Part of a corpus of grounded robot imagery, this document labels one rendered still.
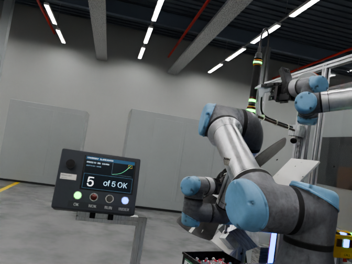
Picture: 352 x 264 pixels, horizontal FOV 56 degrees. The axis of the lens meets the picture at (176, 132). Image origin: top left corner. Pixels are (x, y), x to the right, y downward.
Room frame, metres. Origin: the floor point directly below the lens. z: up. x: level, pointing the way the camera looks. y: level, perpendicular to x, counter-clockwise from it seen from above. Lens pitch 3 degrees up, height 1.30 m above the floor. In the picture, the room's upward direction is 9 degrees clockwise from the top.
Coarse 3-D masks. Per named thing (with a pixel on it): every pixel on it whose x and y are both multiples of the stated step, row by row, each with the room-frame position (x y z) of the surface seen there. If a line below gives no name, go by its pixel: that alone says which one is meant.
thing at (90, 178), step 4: (84, 172) 1.08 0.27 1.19; (84, 176) 1.08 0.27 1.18; (88, 176) 1.08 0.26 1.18; (92, 176) 1.09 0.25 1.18; (96, 176) 1.09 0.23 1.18; (84, 180) 1.08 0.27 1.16; (88, 180) 1.08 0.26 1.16; (92, 180) 1.08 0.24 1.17; (96, 180) 1.09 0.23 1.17; (84, 184) 1.07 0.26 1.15; (88, 184) 1.08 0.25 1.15; (92, 184) 1.08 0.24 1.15; (96, 184) 1.08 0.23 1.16; (84, 188) 1.07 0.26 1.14; (88, 188) 1.08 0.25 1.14; (92, 188) 1.08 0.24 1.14; (96, 188) 1.08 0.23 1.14
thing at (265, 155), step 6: (282, 138) 1.59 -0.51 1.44; (276, 144) 1.65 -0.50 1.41; (282, 144) 1.73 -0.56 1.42; (264, 150) 1.64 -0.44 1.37; (270, 150) 1.69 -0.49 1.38; (276, 150) 1.75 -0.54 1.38; (258, 156) 1.67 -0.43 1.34; (264, 156) 1.71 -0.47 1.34; (270, 156) 1.76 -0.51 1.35; (258, 162) 1.73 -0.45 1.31; (264, 162) 1.77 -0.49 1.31
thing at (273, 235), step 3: (273, 234) 1.32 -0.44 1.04; (276, 234) 1.32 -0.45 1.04; (273, 237) 1.32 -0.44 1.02; (273, 240) 1.32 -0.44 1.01; (270, 243) 1.32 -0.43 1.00; (273, 243) 1.32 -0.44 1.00; (270, 246) 1.32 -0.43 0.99; (273, 246) 1.32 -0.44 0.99; (270, 249) 1.32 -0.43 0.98; (273, 249) 1.32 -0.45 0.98; (270, 252) 1.32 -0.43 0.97; (273, 252) 1.32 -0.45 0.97; (270, 255) 1.32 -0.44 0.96; (273, 255) 1.32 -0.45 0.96; (270, 258) 1.32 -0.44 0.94; (270, 261) 1.32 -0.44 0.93
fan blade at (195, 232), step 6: (204, 198) 1.71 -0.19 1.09; (210, 198) 1.70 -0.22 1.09; (216, 198) 1.70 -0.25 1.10; (180, 216) 1.69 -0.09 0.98; (180, 222) 1.66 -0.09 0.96; (204, 222) 1.61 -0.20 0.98; (186, 228) 1.62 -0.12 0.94; (198, 228) 1.60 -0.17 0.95; (204, 228) 1.59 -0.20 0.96; (210, 228) 1.58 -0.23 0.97; (216, 228) 1.58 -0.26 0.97; (198, 234) 1.57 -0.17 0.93; (204, 234) 1.57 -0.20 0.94; (210, 234) 1.56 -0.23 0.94
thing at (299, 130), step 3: (294, 126) 2.09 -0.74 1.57; (297, 126) 2.08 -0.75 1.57; (300, 126) 2.08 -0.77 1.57; (303, 126) 2.15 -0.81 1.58; (297, 129) 2.08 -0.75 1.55; (300, 129) 2.08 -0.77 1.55; (303, 129) 2.12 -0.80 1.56; (291, 132) 2.10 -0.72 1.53; (294, 132) 2.09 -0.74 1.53; (297, 132) 2.08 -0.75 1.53; (300, 132) 2.09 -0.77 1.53; (303, 132) 2.12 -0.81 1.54; (291, 135) 2.10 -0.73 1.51; (294, 135) 2.09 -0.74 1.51; (297, 135) 2.08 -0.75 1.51; (300, 135) 2.09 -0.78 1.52; (303, 135) 2.13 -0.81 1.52; (300, 138) 2.15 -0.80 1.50
